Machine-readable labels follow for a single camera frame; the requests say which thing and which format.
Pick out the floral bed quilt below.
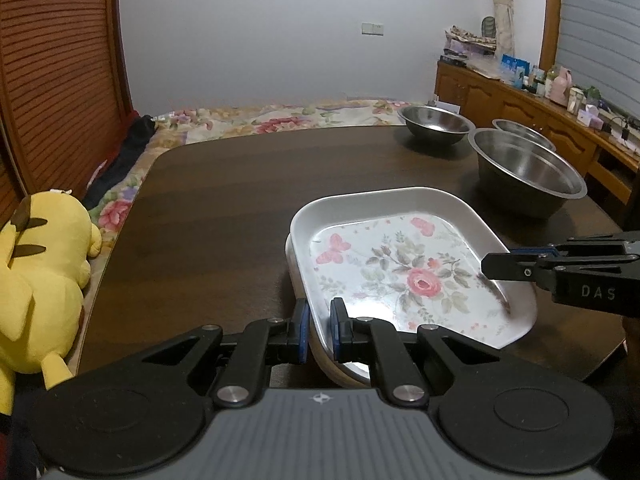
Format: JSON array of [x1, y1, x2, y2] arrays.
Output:
[[66, 99, 407, 370]]

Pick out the white wall switch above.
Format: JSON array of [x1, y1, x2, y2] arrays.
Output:
[[361, 22, 384, 37]]

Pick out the grey window blind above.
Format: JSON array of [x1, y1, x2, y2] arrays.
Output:
[[555, 0, 640, 118]]

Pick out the blue picture card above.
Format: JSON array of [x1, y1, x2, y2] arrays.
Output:
[[499, 53, 530, 88]]

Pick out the large steel bowl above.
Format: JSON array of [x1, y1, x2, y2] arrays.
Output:
[[468, 128, 587, 219]]

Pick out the pink thermos jug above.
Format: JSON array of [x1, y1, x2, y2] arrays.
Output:
[[547, 65, 573, 107]]

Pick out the yellow pikachu plush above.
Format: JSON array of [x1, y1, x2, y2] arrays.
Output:
[[1, 191, 102, 417]]

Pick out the wooden louvre wardrobe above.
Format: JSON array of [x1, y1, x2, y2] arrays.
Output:
[[1, 0, 136, 219]]

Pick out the floral white tray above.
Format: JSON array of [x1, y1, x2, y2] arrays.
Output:
[[288, 186, 537, 356], [285, 235, 370, 389]]

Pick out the wooden sideboard cabinet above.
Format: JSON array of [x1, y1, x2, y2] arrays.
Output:
[[434, 61, 639, 205]]

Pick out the pink tissue box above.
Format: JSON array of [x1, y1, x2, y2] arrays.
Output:
[[577, 104, 603, 130]]

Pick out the white paper bag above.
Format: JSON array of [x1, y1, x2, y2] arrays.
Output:
[[438, 101, 460, 114]]

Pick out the dark clothes on bed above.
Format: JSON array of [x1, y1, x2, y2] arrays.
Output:
[[81, 115, 156, 210]]

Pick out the beige patterned curtain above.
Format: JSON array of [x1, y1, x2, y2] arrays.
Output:
[[492, 0, 515, 56]]

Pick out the stack of folded fabrics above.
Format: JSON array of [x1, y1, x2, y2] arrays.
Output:
[[442, 26, 497, 64]]

